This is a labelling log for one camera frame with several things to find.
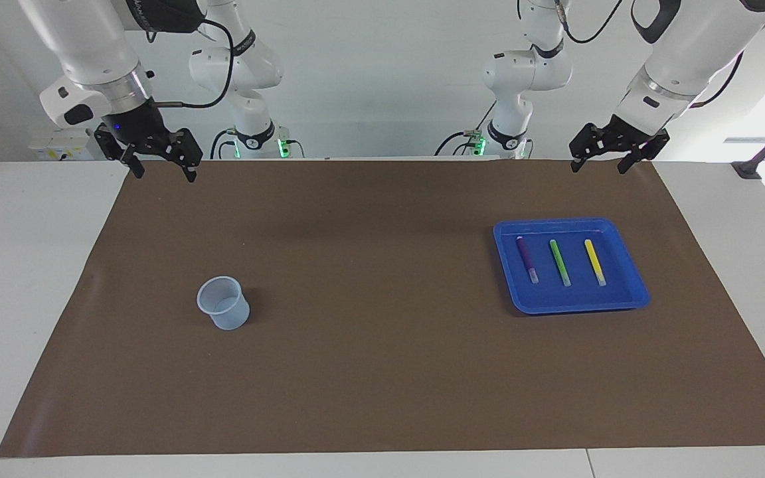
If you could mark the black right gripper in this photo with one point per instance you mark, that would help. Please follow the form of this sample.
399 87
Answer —
137 126

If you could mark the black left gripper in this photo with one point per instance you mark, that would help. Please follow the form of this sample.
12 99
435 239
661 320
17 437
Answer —
628 136

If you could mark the yellow marker pen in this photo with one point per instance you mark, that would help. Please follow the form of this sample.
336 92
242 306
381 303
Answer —
594 259

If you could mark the green marker pen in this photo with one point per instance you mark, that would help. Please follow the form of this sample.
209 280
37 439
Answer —
558 259

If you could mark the purple marker pen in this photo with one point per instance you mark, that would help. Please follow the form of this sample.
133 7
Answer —
525 255

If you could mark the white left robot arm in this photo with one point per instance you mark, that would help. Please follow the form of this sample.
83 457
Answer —
688 53

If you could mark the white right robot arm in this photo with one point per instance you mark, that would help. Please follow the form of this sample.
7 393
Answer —
90 40

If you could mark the blue plastic tray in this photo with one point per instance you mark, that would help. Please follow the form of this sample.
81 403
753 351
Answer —
572 299

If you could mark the translucent plastic cup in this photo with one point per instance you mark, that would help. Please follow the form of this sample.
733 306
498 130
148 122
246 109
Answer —
226 315

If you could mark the brown table mat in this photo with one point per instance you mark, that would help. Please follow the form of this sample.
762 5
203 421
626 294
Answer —
369 332

